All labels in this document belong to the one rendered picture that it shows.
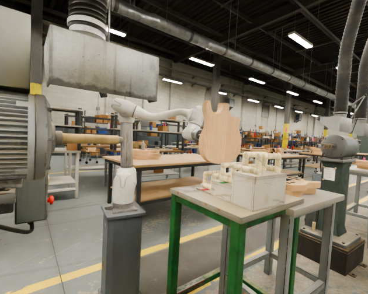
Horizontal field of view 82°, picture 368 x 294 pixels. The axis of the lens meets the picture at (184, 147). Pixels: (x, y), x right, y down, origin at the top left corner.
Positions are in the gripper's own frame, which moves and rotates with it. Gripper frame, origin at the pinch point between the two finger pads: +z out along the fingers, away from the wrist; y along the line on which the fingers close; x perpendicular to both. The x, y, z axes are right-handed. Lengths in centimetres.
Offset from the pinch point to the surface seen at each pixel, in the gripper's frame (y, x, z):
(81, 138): 88, -4, 29
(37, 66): 117, 169, -660
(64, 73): 94, 13, 43
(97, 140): 83, -4, 28
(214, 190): 13.9, -32.2, 14.2
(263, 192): 7, -27, 42
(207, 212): 25, -41, 22
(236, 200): 13.9, -33.0, 31.5
